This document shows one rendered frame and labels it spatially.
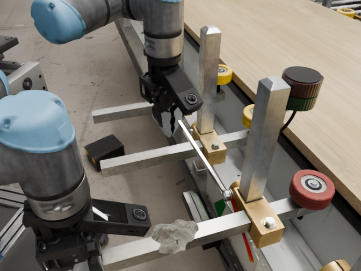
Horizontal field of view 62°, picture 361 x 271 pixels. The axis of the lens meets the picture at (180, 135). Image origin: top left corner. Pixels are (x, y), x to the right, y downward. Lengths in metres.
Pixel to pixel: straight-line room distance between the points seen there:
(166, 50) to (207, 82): 0.15
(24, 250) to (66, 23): 1.10
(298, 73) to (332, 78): 0.55
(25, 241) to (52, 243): 1.00
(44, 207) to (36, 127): 0.12
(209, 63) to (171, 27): 0.15
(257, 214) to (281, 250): 0.29
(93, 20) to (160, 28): 0.12
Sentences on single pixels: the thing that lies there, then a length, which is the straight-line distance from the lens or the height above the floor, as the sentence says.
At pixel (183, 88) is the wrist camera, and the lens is 0.61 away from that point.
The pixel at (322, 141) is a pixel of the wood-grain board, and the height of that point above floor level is 0.90.
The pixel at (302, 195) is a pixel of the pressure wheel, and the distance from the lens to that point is 0.62.
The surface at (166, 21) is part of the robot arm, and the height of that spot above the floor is 1.17.
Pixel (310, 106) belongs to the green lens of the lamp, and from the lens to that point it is 0.50.
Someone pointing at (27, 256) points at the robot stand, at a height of 0.21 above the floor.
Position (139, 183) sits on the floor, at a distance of 1.83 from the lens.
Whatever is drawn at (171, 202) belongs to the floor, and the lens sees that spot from 1.72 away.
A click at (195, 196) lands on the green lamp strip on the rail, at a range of 0.84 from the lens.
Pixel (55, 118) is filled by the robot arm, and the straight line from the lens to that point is 0.33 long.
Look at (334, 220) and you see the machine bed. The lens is 0.79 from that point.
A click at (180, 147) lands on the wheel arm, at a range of 0.77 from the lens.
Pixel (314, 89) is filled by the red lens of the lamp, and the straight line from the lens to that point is 0.49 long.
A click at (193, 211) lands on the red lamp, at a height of 0.70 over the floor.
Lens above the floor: 1.35
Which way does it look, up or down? 39 degrees down
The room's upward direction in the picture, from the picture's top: straight up
